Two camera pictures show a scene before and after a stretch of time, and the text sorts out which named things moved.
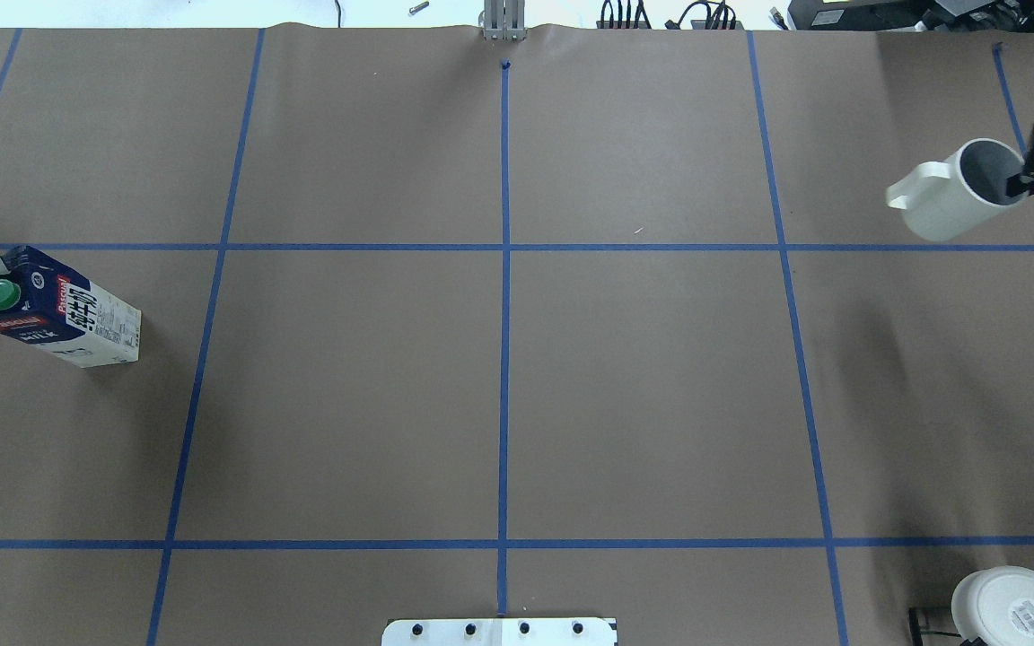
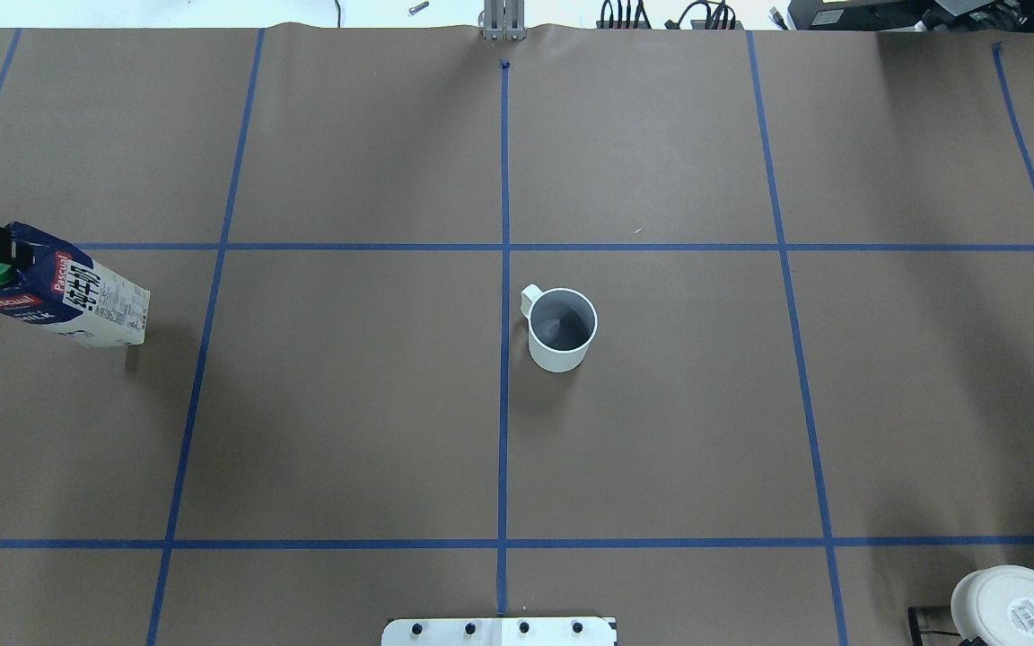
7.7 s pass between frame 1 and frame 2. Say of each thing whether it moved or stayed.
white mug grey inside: moved
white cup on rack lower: stayed
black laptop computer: stayed
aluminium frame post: stayed
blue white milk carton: moved
